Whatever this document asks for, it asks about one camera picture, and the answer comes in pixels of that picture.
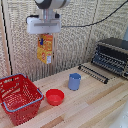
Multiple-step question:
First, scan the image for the blue plastic cup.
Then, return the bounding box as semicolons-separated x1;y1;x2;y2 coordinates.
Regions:
67;72;82;92

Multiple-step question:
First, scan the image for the orange mac and cheese carton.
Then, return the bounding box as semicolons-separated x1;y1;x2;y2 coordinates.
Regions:
36;33;55;65

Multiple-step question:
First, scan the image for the black toaster oven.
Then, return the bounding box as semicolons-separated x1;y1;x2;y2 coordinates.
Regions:
90;37;128;80

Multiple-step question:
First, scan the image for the black cable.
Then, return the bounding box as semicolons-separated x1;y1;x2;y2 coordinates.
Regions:
61;0;128;29

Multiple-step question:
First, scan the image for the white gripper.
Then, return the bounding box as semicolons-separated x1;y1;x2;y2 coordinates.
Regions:
26;14;63;46

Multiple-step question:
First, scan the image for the red plastic shopping basket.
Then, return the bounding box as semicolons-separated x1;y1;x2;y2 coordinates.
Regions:
0;73;45;127

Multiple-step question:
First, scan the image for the black oven rack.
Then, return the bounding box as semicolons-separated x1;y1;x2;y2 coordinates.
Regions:
77;64;110;85

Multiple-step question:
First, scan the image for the red plastic bowl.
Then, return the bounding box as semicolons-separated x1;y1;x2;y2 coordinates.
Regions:
45;88;66;107

